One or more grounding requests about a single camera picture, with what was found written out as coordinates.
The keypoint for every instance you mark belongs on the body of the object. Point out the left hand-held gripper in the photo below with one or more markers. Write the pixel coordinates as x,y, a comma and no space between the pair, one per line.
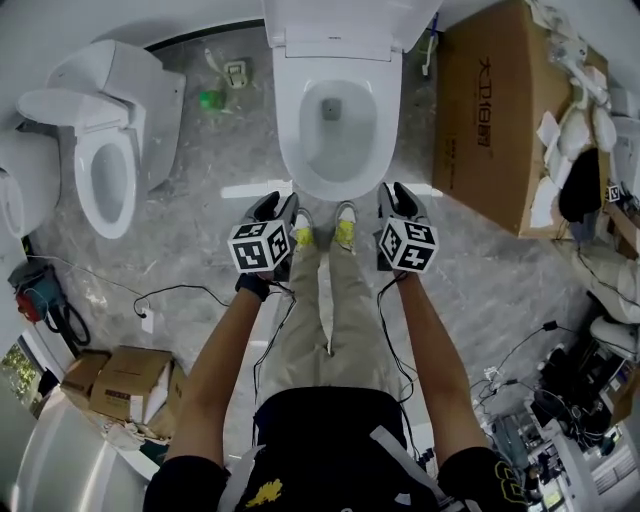
255,247

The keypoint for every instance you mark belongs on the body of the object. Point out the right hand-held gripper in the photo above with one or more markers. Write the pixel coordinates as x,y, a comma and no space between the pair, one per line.
410,245

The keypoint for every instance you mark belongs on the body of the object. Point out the person's right forearm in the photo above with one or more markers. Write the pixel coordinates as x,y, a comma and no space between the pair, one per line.
435,360

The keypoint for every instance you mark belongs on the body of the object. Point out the person's left forearm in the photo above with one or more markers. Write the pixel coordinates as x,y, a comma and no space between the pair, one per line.
215,380

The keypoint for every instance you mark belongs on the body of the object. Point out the white toilet bowl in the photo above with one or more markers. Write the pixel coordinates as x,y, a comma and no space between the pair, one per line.
340,150

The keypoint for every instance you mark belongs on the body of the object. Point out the white toilet with tank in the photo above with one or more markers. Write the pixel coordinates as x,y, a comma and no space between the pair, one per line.
125,75

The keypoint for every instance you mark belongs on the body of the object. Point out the rounded white toilet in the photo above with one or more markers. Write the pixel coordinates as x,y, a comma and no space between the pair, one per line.
30,165

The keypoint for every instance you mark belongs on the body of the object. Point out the person's left shoe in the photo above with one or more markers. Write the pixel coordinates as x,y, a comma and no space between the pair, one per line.
302,235

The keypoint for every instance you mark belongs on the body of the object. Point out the person's shoe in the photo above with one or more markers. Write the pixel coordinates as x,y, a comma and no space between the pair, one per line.
302,235
345,230

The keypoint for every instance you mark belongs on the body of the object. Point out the person's right shoe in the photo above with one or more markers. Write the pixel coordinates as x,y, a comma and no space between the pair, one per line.
345,230

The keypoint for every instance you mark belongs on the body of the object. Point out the black wrist band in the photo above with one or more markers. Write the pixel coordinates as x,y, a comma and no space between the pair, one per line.
252,287

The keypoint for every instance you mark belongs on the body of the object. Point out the person's beige trousers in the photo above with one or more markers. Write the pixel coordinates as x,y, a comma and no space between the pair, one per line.
300,325

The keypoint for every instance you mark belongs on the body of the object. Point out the green bottle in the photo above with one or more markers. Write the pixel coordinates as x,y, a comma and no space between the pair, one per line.
212,99

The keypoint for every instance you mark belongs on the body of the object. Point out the large brown cardboard box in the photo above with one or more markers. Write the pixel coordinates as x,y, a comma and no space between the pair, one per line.
490,100

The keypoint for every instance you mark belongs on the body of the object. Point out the pale green brush holder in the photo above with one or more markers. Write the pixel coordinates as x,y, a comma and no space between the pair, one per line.
237,72

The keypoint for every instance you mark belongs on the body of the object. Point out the white paper sheets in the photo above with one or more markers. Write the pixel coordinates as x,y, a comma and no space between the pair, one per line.
545,200

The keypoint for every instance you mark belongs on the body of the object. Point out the white power adapter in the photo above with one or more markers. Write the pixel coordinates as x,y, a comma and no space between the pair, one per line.
148,321

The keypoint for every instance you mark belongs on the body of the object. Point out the black cloth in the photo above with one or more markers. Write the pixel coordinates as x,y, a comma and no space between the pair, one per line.
580,185

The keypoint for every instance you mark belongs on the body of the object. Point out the open cardboard box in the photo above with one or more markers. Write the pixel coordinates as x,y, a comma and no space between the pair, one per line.
125,385

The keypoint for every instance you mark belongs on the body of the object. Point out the person's dark shirt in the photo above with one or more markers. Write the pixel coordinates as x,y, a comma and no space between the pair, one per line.
325,440

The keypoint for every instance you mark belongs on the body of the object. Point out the red teal vacuum machine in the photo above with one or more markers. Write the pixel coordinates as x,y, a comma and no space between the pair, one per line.
37,295

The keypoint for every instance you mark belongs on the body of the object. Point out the small cardboard box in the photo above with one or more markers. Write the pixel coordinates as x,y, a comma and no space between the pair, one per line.
82,375

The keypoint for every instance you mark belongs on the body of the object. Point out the white bathtub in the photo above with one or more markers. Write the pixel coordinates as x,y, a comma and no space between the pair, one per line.
75,460

